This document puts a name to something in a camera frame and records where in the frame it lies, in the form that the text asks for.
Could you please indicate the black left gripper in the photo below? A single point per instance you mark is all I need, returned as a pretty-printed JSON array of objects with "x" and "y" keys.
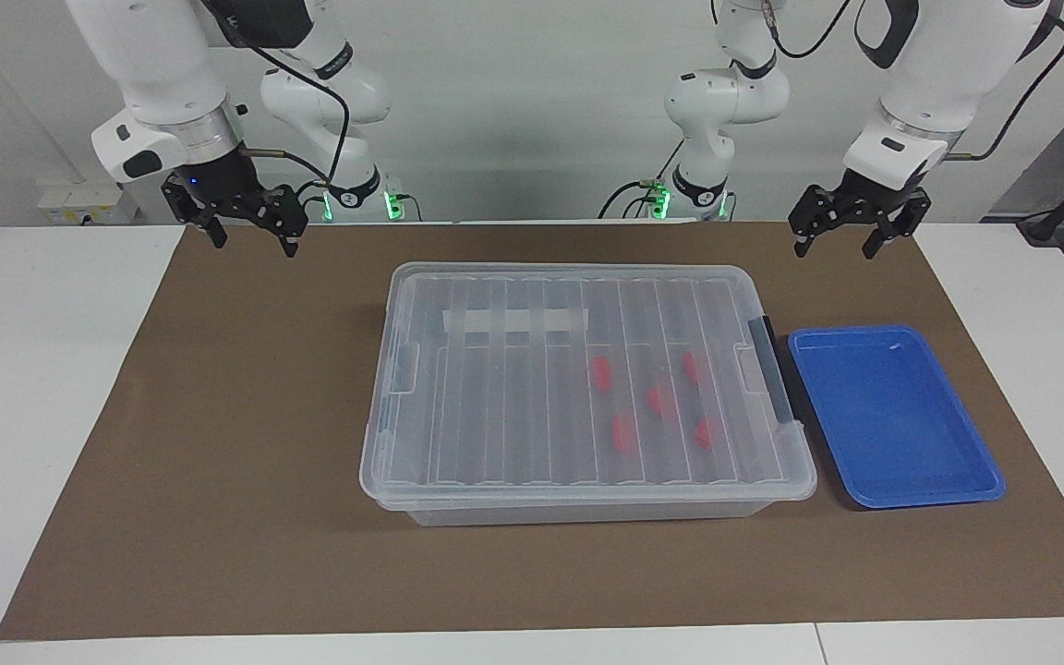
[{"x": 869, "y": 199}]

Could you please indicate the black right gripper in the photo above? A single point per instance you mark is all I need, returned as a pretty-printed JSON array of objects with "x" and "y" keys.
[{"x": 223, "y": 185}]

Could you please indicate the red plastic block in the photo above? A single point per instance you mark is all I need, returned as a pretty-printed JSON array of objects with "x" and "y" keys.
[
  {"x": 622, "y": 432},
  {"x": 600, "y": 372},
  {"x": 661, "y": 402},
  {"x": 691, "y": 367},
  {"x": 706, "y": 431}
]

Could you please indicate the clear ribbed plastic lid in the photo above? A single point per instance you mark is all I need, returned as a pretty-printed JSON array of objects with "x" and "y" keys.
[{"x": 513, "y": 416}]

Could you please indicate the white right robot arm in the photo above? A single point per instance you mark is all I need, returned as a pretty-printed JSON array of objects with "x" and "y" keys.
[{"x": 163, "y": 74}]

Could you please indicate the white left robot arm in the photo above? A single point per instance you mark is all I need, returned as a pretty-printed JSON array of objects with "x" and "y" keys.
[{"x": 948, "y": 65}]

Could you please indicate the white box with green light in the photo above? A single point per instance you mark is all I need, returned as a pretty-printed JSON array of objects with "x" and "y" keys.
[
  {"x": 659, "y": 199},
  {"x": 398, "y": 201}
]

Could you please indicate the black box latch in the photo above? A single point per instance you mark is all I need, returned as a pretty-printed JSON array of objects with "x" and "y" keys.
[{"x": 772, "y": 369}]

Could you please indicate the blue plastic tray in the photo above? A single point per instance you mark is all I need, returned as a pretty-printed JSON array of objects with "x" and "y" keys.
[{"x": 892, "y": 416}]

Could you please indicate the clear plastic storage box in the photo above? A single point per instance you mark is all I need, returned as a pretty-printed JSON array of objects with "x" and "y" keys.
[{"x": 587, "y": 513}]

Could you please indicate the grey partition panel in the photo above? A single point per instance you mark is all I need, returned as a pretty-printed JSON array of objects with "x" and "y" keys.
[{"x": 1049, "y": 166}]

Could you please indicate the brown table mat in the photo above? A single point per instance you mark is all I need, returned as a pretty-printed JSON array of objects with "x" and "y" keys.
[{"x": 218, "y": 462}]

